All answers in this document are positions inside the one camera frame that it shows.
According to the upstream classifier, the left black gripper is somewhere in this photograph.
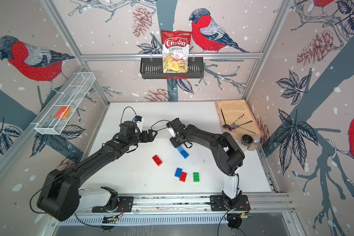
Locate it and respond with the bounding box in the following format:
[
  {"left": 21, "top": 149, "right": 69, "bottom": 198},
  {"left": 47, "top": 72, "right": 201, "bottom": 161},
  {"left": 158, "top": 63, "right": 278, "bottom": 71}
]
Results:
[{"left": 128, "top": 129, "right": 158, "bottom": 147}]

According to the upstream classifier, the light blue long lego brick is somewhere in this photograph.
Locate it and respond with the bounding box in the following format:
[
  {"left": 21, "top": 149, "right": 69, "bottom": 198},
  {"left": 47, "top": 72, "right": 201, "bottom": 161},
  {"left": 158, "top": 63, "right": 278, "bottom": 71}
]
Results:
[{"left": 180, "top": 150, "right": 189, "bottom": 159}]

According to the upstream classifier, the red lego brick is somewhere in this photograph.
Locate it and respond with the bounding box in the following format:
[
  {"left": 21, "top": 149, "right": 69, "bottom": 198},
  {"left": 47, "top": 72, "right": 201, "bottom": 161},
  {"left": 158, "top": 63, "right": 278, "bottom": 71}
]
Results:
[
  {"left": 179, "top": 172, "right": 187, "bottom": 183},
  {"left": 152, "top": 155, "right": 163, "bottom": 166}
]

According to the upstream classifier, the blue small lego brick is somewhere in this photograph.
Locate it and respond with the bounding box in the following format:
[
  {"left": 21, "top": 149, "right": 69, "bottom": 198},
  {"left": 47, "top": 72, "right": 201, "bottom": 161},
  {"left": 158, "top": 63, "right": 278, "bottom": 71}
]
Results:
[{"left": 175, "top": 168, "right": 183, "bottom": 178}]

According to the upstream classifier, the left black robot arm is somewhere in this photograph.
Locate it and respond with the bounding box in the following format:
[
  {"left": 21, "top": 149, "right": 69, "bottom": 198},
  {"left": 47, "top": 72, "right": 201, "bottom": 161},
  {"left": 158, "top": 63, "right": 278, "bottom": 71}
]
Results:
[{"left": 36, "top": 121, "right": 157, "bottom": 221}]

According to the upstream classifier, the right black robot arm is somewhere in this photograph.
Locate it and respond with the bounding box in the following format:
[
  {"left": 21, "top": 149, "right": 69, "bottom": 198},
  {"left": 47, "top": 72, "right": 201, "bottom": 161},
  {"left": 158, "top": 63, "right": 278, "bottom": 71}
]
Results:
[{"left": 166, "top": 118, "right": 245, "bottom": 209}]

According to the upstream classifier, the green lego brick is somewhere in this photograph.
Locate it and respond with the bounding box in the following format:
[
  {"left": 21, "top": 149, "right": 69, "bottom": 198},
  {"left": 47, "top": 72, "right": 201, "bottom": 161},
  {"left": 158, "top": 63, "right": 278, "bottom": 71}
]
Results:
[{"left": 193, "top": 172, "right": 200, "bottom": 183}]

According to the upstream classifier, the black spoon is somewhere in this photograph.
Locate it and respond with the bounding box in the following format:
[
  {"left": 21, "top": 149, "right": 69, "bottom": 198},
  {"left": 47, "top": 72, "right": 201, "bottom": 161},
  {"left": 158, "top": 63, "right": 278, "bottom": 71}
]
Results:
[{"left": 220, "top": 109, "right": 231, "bottom": 130}]

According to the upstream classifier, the purple spoon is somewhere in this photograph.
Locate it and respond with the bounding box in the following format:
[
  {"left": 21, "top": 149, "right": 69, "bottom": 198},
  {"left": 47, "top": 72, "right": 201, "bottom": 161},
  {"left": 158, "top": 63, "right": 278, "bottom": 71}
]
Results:
[{"left": 229, "top": 121, "right": 253, "bottom": 131}]

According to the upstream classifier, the yellow cloth mat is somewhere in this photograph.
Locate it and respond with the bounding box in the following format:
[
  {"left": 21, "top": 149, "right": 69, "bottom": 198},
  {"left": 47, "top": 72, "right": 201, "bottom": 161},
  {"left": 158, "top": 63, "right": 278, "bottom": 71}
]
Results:
[{"left": 215, "top": 100, "right": 263, "bottom": 140}]

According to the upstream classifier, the black lid shaker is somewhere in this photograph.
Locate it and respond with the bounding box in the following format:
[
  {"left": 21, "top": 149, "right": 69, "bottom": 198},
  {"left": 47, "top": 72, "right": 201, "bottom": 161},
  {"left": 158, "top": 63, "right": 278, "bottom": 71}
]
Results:
[{"left": 241, "top": 134, "right": 253, "bottom": 147}]

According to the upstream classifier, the orange block in basket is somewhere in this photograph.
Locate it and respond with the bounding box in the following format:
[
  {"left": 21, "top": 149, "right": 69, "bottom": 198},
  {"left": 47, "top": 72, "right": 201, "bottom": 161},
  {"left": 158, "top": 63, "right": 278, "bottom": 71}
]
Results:
[{"left": 55, "top": 106, "right": 72, "bottom": 119}]

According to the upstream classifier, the silver lid shaker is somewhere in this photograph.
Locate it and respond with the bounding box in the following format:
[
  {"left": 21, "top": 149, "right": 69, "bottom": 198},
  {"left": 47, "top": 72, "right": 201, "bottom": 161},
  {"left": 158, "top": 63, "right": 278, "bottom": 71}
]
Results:
[{"left": 247, "top": 136, "right": 261, "bottom": 151}]

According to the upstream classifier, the chuba cassava chips bag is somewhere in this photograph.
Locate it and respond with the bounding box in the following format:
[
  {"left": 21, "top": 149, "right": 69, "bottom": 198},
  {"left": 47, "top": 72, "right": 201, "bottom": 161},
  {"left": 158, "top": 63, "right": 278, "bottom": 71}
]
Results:
[{"left": 161, "top": 30, "right": 192, "bottom": 73}]

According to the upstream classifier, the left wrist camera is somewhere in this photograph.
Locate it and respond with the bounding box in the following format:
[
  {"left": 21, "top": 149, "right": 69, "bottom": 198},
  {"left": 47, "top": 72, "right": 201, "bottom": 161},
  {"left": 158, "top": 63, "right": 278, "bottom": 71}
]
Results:
[{"left": 133, "top": 116, "right": 143, "bottom": 129}]

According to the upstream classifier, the spoon with patterned handle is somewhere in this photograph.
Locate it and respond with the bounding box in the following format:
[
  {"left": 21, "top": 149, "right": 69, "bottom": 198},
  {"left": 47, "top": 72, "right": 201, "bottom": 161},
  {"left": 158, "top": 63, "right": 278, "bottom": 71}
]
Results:
[{"left": 232, "top": 114, "right": 245, "bottom": 125}]

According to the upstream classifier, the black wall basket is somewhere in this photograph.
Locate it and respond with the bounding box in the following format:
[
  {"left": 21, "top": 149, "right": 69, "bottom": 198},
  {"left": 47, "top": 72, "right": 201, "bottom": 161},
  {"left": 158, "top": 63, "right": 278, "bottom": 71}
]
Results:
[{"left": 140, "top": 57, "right": 204, "bottom": 79}]

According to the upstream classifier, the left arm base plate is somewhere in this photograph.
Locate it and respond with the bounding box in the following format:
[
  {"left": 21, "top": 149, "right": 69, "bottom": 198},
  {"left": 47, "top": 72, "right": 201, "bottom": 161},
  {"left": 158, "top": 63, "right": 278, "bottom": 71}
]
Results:
[{"left": 92, "top": 196, "right": 134, "bottom": 213}]

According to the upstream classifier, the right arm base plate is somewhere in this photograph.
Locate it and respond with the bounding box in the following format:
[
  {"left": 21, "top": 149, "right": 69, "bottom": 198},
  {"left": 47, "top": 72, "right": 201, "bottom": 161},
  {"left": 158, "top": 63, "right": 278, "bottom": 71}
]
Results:
[{"left": 209, "top": 195, "right": 251, "bottom": 211}]

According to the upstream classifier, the white wire basket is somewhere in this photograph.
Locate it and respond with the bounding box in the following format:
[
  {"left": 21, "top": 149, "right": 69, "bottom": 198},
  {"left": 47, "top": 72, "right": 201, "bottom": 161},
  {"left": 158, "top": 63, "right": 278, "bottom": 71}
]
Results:
[{"left": 34, "top": 72, "right": 96, "bottom": 135}]

